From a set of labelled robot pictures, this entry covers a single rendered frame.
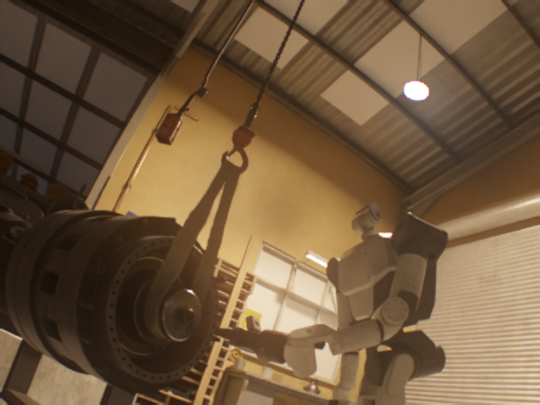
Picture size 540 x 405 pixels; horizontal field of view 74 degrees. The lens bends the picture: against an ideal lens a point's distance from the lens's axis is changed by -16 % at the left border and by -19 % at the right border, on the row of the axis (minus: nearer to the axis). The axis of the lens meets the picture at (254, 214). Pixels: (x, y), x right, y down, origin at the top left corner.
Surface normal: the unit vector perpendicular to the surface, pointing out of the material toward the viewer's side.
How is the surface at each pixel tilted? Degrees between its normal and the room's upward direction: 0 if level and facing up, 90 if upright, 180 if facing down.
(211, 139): 90
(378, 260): 100
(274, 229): 90
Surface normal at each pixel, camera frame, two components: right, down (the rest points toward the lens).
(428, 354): 0.26, -0.35
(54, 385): 0.48, -0.24
